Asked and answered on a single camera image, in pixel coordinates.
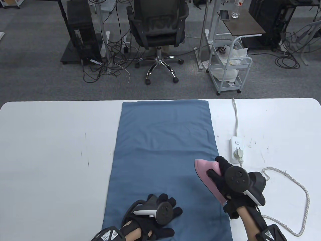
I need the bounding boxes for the person's right hand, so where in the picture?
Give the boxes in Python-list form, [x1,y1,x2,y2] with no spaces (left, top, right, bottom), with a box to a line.
[206,156,260,220]

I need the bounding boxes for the person's left hand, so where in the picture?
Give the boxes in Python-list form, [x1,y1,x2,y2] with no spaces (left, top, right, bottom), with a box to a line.
[122,193,183,241]

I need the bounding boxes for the pink electric iron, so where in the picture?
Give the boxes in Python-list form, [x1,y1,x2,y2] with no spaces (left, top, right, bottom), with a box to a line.
[194,159,228,207]

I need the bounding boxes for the blue pillowcase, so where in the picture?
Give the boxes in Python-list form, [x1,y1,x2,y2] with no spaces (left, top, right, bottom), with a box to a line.
[102,100,235,241]

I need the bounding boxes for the person's left forearm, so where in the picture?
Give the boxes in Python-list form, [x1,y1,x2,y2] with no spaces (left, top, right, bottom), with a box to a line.
[123,221,143,241]

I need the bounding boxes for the black white left controller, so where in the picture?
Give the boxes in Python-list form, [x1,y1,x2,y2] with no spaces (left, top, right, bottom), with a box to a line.
[122,200,174,224]

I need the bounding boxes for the black white controller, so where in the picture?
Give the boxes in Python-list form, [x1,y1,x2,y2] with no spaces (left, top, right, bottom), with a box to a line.
[122,200,174,224]
[224,166,267,207]

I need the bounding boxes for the black white right controller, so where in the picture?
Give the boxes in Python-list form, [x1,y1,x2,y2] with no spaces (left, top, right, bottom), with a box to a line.
[224,166,267,207]

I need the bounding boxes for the white rolling cart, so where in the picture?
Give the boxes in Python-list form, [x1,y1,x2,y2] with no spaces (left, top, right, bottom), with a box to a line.
[208,36,253,96]

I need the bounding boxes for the white plastic bag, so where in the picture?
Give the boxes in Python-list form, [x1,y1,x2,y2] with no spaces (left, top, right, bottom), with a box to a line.
[217,45,249,83]

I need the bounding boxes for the white table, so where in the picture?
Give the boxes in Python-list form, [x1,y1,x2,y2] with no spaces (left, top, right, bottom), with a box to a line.
[0,98,321,241]

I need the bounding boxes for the brown side table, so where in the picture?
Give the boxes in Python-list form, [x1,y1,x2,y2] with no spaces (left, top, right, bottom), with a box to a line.
[217,10,266,37]

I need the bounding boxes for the black mesh office chair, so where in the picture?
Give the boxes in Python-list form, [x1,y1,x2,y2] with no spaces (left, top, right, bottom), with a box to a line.
[126,0,190,85]

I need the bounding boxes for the clear water bottle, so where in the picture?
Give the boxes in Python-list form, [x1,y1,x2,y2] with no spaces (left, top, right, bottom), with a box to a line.
[231,0,240,18]

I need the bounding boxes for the black computer tower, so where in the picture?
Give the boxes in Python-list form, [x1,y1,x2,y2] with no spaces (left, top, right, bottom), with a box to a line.
[66,0,103,66]
[248,0,297,49]

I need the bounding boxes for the white braided iron cord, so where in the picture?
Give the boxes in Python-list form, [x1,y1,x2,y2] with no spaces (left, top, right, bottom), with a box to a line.
[233,149,310,237]

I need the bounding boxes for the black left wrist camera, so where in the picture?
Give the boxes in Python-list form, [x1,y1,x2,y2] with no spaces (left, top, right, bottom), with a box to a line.
[91,226,124,241]

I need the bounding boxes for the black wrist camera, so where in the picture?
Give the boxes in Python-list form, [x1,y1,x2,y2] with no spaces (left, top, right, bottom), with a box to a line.
[255,223,287,241]
[91,226,124,241]

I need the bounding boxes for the white power strip cable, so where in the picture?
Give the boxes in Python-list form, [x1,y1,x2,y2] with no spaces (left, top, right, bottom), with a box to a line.
[232,98,239,138]

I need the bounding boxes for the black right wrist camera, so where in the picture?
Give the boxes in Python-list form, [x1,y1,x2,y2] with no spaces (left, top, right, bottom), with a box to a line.
[255,223,287,241]

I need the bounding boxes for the coiled black cable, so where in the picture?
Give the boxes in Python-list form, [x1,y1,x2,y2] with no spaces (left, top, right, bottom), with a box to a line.
[275,54,300,69]

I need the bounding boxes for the thin white floor cable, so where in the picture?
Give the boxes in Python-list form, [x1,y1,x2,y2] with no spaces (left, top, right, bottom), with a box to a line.
[117,60,131,83]

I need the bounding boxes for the tangle of black floor cables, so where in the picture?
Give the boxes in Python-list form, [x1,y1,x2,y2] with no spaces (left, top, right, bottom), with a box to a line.
[82,38,133,83]

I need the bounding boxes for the white metal frame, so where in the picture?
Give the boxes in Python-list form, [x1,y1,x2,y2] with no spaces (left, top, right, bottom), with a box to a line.
[95,0,218,74]

